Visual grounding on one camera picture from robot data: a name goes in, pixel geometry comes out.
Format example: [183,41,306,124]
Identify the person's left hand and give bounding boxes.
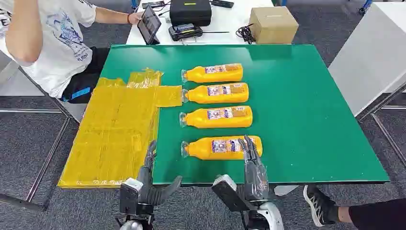
[127,11,144,26]

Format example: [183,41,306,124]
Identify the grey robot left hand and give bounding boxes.
[137,140,183,207]

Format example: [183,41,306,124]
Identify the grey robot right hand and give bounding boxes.
[237,135,270,203]

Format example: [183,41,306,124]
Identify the orange drink bottle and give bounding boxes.
[180,135,263,161]
[178,105,254,129]
[181,82,250,105]
[181,63,244,84]

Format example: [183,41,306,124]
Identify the black tablet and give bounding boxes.
[136,5,162,46]

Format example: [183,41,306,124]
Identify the black flat device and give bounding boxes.
[210,0,235,9]
[141,0,166,10]

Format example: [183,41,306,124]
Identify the white table foot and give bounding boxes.
[273,184,300,197]

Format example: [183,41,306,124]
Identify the black remote controller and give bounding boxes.
[168,23,230,42]

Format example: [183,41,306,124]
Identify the black carry case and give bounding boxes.
[169,0,213,27]

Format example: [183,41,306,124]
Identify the yellow plastic sheet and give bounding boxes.
[57,68,184,190]

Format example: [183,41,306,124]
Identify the black white sneaker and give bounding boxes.
[302,185,340,228]

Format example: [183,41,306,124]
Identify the green table mat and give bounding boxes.
[99,44,390,187]

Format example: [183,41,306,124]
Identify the seated person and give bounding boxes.
[0,0,144,105]

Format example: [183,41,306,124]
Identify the white rear table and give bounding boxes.
[125,0,275,46]

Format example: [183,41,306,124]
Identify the standing person's leg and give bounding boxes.
[337,198,406,230]

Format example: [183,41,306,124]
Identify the metal side table legs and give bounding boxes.
[356,81,406,168]

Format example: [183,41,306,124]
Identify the brown cardboard box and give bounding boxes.
[248,6,300,45]

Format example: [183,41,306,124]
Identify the white side table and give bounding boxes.
[327,1,406,117]

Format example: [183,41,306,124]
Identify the blue wheeled base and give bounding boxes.
[358,0,374,15]

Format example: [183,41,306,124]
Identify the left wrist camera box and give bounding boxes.
[119,177,144,215]

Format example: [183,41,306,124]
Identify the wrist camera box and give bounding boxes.
[119,177,144,215]
[211,174,252,213]

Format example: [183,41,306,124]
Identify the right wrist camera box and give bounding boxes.
[211,174,252,213]

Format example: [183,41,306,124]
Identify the metal bench frame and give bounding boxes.
[0,58,80,212]

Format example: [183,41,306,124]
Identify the black cable bundle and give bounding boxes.
[235,22,257,45]

